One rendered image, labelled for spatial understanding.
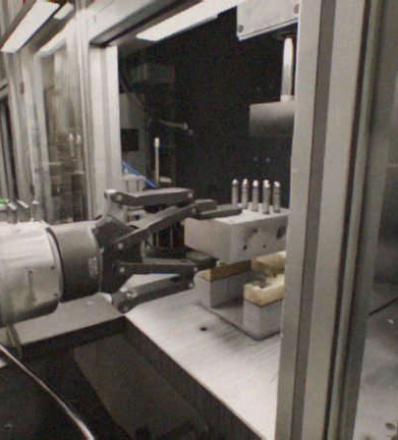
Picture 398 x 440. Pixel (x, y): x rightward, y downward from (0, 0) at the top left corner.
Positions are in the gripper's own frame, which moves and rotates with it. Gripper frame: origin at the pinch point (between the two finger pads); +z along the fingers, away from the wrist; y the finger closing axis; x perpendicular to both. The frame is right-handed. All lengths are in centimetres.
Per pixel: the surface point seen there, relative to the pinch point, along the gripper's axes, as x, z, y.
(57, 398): 9.8, -19.1, -22.0
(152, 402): 34, 8, -52
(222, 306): 3.0, 3.8, -12.6
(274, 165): 21.9, 34.7, 5.5
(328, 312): -22.2, -8.6, 0.7
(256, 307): -5.7, 1.9, -8.7
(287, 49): -0.1, 11.8, 23.1
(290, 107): -2.9, 9.6, 15.5
